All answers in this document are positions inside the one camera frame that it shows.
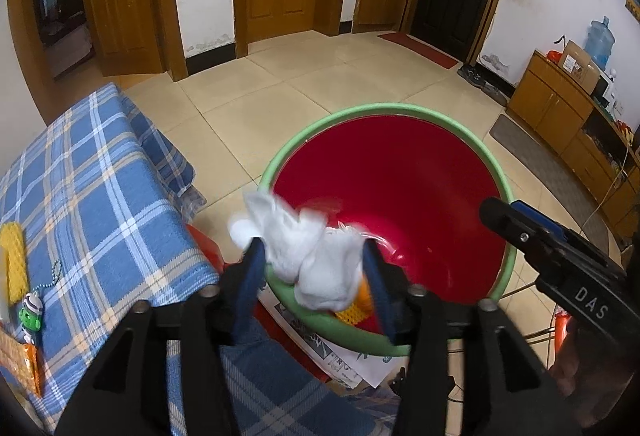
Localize yellow foam fruit net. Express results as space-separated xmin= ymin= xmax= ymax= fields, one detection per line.
xmin=334 ymin=303 xmax=381 ymax=328
xmin=0 ymin=222 xmax=26 ymax=312

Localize wooden sideboard cabinet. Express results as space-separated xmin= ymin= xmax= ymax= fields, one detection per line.
xmin=506 ymin=49 xmax=640 ymax=242

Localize red bin with green rim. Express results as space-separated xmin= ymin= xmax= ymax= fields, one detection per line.
xmin=259 ymin=102 xmax=518 ymax=358

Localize white cable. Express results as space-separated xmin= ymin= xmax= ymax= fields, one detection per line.
xmin=592 ymin=146 xmax=632 ymax=217

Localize person's right hand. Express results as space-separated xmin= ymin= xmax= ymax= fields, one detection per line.
xmin=549 ymin=331 xmax=626 ymax=399

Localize printed paper sheet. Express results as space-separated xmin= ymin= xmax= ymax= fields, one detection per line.
xmin=260 ymin=291 xmax=396 ymax=388

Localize bed with pink cover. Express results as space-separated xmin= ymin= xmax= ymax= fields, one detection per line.
xmin=40 ymin=11 xmax=93 ymax=77

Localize brown cardboard box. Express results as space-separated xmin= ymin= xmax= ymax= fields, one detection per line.
xmin=557 ymin=39 xmax=601 ymax=92

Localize orange plastic stool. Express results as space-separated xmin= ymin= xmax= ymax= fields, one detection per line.
xmin=187 ymin=223 xmax=226 ymax=278

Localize dark shoes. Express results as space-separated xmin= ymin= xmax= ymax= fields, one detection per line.
xmin=457 ymin=64 xmax=511 ymax=106

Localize red door mat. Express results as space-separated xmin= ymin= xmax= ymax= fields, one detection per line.
xmin=376 ymin=30 xmax=460 ymax=70

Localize orange patterned snack packet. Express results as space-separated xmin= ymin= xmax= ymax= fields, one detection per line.
xmin=0 ymin=331 xmax=42 ymax=398

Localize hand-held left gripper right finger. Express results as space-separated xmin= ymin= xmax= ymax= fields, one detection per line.
xmin=361 ymin=240 xmax=583 ymax=436

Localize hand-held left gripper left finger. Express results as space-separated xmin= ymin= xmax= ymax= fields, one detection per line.
xmin=55 ymin=236 xmax=267 ymax=436

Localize white sock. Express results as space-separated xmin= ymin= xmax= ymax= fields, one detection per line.
xmin=294 ymin=219 xmax=366 ymax=313
xmin=229 ymin=190 xmax=326 ymax=279

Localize green keychain toy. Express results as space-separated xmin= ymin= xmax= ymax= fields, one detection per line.
xmin=19 ymin=293 xmax=46 ymax=345

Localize grey floor mat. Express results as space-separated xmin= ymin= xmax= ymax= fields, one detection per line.
xmin=489 ymin=113 xmax=608 ymax=242

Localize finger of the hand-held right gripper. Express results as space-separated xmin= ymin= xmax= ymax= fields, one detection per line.
xmin=479 ymin=197 xmax=557 ymax=278
xmin=512 ymin=199 xmax=626 ymax=278

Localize blue water jug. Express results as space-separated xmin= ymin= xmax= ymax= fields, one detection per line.
xmin=585 ymin=16 xmax=615 ymax=70

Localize blue plaid tablecloth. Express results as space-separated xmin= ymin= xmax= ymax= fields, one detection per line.
xmin=0 ymin=83 xmax=381 ymax=436

